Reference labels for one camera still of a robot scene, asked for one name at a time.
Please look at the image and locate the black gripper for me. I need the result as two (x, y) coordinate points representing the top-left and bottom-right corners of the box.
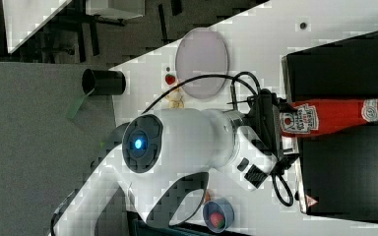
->
(246, 88), (299, 164)

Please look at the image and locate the red ketchup bottle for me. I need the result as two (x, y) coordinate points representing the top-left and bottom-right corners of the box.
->
(280, 98), (378, 138)

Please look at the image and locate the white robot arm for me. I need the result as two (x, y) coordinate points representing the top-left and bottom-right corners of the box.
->
(49, 89), (293, 236)

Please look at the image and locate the black toaster oven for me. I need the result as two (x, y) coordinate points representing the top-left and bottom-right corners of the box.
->
(282, 30), (378, 223)

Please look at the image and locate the lavender oval plate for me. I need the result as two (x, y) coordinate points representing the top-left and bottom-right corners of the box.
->
(175, 28), (229, 99)

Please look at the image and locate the peeled toy banana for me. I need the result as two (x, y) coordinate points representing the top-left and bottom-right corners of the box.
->
(165, 88), (184, 109)

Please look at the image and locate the blue bowl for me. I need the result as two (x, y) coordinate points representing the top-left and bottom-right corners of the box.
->
(203, 198), (234, 233)

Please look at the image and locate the red toy strawberry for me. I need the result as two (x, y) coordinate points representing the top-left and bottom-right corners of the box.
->
(164, 74), (176, 86)

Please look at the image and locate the white side table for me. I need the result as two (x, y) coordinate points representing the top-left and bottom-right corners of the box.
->
(2, 0), (73, 54)

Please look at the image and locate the black cylinder post upper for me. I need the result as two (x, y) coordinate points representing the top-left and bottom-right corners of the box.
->
(82, 69), (126, 95)

